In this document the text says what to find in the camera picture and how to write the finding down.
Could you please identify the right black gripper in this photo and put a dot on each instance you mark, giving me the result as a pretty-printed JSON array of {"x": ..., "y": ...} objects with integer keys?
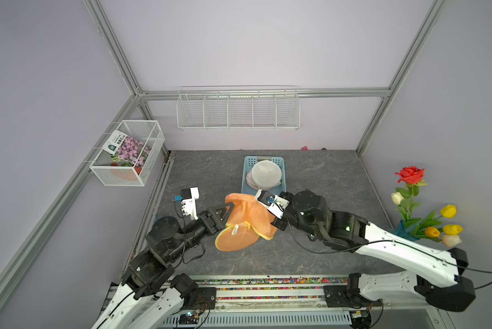
[{"x": 278, "y": 223}]

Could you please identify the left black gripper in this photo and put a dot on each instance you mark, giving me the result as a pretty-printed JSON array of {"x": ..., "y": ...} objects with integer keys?
[{"x": 210, "y": 221}]

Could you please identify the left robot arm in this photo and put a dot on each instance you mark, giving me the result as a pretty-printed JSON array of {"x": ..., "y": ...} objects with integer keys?
[{"x": 150, "y": 290}]

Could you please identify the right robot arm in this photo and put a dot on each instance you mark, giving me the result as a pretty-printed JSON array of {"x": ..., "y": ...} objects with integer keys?
[{"x": 432, "y": 275}]

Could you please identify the pink trimmed mesh bag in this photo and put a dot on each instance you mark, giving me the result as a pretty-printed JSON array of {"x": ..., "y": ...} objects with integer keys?
[{"x": 251, "y": 182}]

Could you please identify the white mesh laundry bag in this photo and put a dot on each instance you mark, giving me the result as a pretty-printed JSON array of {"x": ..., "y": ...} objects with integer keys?
[{"x": 266, "y": 174}]

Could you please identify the light blue plastic basket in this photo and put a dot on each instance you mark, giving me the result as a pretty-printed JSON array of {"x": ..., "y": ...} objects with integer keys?
[{"x": 249, "y": 163}]

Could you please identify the white tulip bud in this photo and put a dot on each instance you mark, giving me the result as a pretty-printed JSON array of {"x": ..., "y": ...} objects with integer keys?
[{"x": 397, "y": 198}]

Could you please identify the teal glass vase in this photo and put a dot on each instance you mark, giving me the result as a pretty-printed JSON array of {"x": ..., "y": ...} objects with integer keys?
[{"x": 403, "y": 230}]

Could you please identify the red artificial rose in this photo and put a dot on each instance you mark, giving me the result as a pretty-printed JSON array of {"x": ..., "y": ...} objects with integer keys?
[{"x": 411, "y": 175}]

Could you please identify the purple flower pot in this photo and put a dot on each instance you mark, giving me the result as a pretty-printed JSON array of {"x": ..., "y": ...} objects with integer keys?
[{"x": 132, "y": 153}]

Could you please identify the orange tulip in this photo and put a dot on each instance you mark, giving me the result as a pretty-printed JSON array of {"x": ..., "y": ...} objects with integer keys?
[{"x": 432, "y": 232}]

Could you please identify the yellow tulip top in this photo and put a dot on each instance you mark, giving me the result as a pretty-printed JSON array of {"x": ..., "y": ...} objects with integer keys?
[{"x": 448, "y": 211}]

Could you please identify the yellow tulip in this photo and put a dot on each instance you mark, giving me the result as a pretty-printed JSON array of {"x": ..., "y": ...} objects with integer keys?
[
  {"x": 452, "y": 229},
  {"x": 448, "y": 211}
]

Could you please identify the pink white tulip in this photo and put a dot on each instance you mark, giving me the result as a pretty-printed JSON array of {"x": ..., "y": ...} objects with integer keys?
[{"x": 451, "y": 241}]

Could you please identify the yellow tulip middle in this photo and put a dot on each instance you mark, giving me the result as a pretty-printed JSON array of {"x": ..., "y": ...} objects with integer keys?
[{"x": 452, "y": 229}]

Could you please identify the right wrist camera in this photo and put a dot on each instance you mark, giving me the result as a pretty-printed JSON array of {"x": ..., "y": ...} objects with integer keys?
[{"x": 273, "y": 203}]

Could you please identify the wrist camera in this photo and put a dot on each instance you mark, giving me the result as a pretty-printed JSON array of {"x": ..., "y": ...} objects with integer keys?
[
  {"x": 273, "y": 203},
  {"x": 186, "y": 203}
]

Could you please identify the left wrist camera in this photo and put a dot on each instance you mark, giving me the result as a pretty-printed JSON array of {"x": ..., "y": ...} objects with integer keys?
[{"x": 186, "y": 203}]

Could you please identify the white wire wall shelf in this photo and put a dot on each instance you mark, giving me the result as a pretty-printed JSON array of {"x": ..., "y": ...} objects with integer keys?
[{"x": 238, "y": 108}]

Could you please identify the white wire side basket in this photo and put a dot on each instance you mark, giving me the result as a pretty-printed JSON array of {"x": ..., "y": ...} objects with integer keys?
[{"x": 146, "y": 131}]

